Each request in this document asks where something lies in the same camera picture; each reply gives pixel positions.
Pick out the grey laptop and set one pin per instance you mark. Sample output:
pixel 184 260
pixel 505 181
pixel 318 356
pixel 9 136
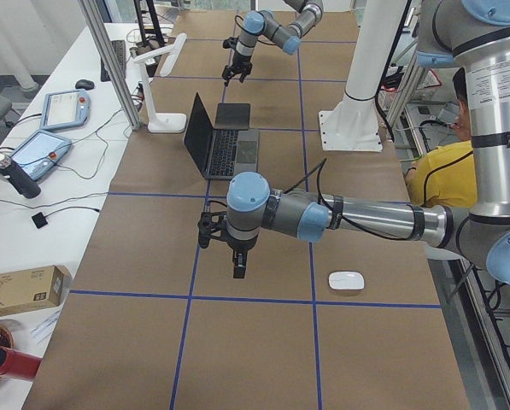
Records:
pixel 220 152

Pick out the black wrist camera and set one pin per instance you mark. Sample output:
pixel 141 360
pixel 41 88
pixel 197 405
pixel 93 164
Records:
pixel 230 43
pixel 211 225

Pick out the black water bottle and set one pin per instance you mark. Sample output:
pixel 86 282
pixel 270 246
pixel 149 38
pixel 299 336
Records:
pixel 19 179

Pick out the red cylinder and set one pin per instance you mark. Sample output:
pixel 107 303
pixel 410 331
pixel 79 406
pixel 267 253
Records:
pixel 18 365

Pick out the near blue teach pendant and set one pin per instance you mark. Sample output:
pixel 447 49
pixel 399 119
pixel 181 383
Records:
pixel 37 155

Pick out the white desk lamp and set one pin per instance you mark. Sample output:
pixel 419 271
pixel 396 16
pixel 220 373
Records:
pixel 162 122

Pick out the blue teach pendant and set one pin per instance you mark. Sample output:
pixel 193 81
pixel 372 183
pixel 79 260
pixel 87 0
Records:
pixel 65 109
pixel 37 155

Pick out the person in yellow shirt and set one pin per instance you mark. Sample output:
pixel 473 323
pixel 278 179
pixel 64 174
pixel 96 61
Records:
pixel 446 175

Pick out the black wallet case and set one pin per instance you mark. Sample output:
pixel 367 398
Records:
pixel 232 116

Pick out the far blue teach pendant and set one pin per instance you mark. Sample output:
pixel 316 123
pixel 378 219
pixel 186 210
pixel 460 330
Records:
pixel 65 109

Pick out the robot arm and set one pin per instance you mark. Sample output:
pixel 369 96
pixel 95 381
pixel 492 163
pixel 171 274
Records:
pixel 258 23
pixel 474 35

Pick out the white wireless mouse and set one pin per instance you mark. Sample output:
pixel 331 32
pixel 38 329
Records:
pixel 346 280

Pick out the aluminium frame post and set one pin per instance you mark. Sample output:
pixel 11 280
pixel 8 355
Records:
pixel 102 41

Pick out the brown cardboard box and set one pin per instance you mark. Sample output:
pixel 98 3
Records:
pixel 32 289

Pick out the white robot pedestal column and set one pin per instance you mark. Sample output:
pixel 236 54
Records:
pixel 353 124

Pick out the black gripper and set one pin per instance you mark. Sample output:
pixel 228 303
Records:
pixel 238 59
pixel 240 247

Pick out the black computer mouse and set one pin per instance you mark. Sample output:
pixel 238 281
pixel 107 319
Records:
pixel 84 84

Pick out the small black square device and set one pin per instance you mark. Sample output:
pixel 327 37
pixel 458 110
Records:
pixel 39 220

